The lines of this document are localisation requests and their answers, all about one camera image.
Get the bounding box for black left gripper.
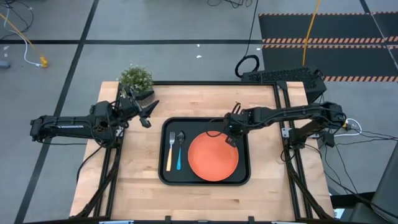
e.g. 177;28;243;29
119;86;160;128

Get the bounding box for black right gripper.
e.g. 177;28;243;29
223;110;253;147

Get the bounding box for orange round plate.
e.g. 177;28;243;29
187;131;240;182

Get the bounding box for black rectangular tray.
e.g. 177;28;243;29
158;116;251;187

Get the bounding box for spoon with blue handle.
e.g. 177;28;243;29
175;130;187;171

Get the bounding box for fork with orange handle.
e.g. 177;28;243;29
165;131;176;172

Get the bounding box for small potted green plant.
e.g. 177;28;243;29
118;64;155;106

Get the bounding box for black hazard-striped floor mat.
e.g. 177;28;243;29
257;11;398;83

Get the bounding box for dark chair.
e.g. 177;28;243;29
348;149;398;224

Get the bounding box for black hanging coiled cable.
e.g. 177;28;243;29
234;0;261;78

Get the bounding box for yellow cable with plug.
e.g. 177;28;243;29
0;12;50;68

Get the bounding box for white cable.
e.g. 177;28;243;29
334;118;363;138
4;7;43;67

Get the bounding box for yellow hanging cable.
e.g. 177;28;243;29
302;0;322;67

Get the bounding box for black tangled floor cables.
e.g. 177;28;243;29
206;0;253;9

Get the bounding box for black floor cable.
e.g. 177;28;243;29
360;130;398;141

